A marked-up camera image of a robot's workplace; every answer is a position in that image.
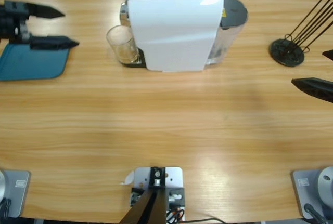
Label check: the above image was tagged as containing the black base cable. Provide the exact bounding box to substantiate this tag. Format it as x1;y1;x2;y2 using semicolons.
303;203;330;224
0;198;12;219

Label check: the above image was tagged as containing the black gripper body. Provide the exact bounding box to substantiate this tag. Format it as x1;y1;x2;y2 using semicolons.
0;0;32;45

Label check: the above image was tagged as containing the white mounting block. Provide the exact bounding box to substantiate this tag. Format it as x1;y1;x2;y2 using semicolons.
130;166;187;222

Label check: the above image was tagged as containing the black capsule holder with rods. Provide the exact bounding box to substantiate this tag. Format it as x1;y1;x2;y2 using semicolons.
269;0;333;68

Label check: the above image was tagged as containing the thin black cable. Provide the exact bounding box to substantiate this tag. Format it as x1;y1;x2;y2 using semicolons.
182;217;226;224

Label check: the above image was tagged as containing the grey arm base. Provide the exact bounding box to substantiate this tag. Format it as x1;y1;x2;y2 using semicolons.
0;169;31;219
290;166;333;220

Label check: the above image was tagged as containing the white capsule coffee machine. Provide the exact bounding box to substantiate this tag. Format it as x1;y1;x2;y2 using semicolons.
118;0;225;73

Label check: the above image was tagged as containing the orange wire bundle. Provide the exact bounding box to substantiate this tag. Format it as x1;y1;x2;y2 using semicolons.
166;206;186;223

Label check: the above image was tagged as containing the clear glass cup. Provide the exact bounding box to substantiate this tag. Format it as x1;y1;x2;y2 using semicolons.
106;24;140;65

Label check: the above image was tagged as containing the clear water tank black lid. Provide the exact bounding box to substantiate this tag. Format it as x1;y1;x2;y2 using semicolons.
205;0;249;66

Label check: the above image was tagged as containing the white tape piece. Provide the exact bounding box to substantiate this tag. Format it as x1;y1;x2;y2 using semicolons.
119;170;135;186

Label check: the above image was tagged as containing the metal drip tray grate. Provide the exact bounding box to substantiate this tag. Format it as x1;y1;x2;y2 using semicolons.
119;48;146;68

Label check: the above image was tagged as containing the teal plastic tray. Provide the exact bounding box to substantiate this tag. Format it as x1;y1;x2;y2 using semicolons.
0;41;71;82

